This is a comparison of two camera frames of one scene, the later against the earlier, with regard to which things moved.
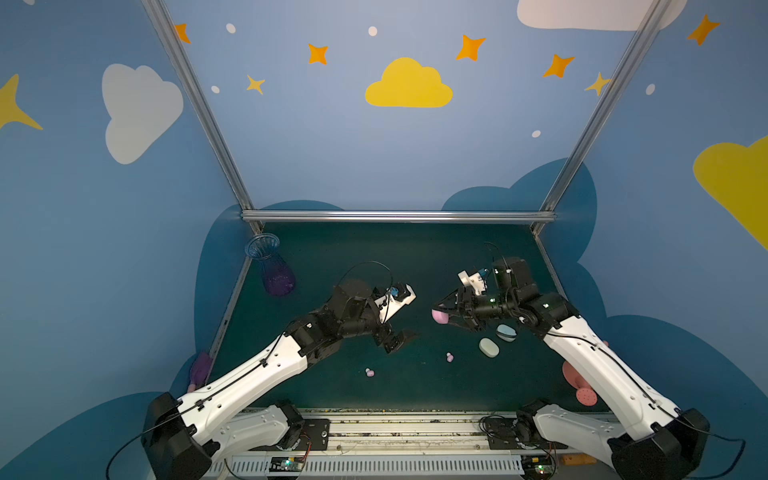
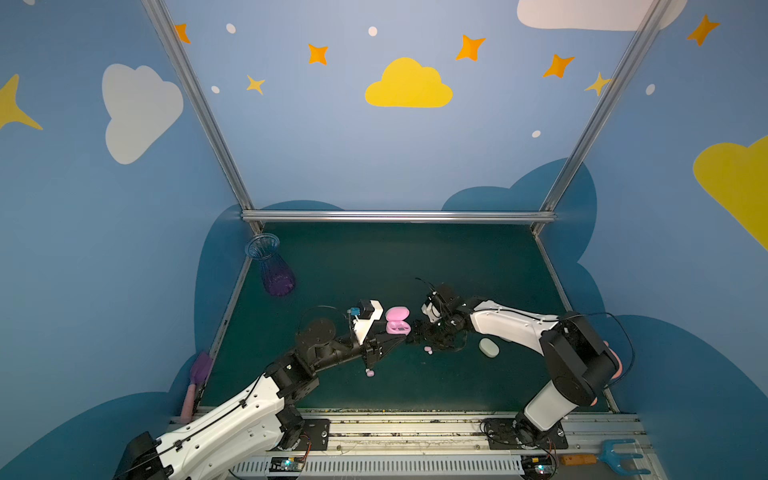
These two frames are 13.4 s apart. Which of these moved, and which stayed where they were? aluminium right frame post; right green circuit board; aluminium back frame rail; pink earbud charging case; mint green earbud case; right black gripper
Moved: pink earbud charging case; right black gripper
Stayed: mint green earbud case; aluminium back frame rail; right green circuit board; aluminium right frame post
